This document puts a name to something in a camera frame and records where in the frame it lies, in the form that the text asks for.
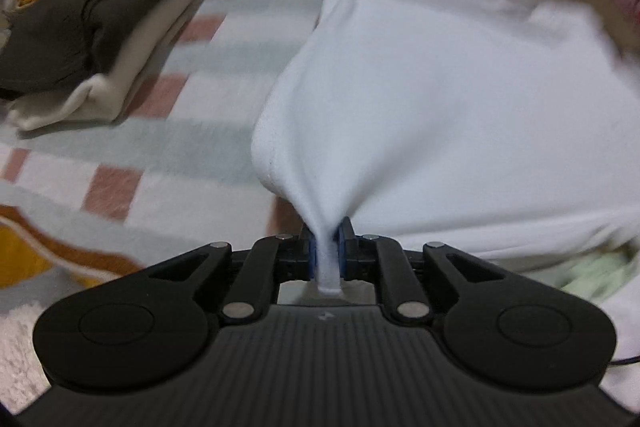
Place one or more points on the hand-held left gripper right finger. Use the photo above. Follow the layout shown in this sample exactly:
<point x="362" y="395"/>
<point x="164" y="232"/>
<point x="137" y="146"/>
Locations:
<point x="343" y="252"/>

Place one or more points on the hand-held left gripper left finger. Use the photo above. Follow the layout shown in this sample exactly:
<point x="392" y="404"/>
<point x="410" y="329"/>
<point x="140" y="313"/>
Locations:
<point x="312" y="257"/>

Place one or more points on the white t-shirt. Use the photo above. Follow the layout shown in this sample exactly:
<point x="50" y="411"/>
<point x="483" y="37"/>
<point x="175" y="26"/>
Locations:
<point x="425" y="107"/>

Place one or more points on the pink grey checked rug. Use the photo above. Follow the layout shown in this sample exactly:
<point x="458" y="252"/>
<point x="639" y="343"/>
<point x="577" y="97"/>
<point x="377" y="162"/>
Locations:
<point x="190" y="147"/>

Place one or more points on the light green cloth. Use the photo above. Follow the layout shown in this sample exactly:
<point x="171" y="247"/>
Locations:
<point x="600" y="277"/>

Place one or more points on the cream folded garment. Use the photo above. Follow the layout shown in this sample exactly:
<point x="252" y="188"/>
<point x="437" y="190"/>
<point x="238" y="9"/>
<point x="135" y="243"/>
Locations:
<point x="100" y="99"/>

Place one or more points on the white fluffy mat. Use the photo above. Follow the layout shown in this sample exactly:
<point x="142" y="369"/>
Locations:
<point x="17" y="347"/>

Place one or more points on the dark grey folded garment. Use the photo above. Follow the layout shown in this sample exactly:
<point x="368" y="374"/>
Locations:
<point x="75" y="22"/>

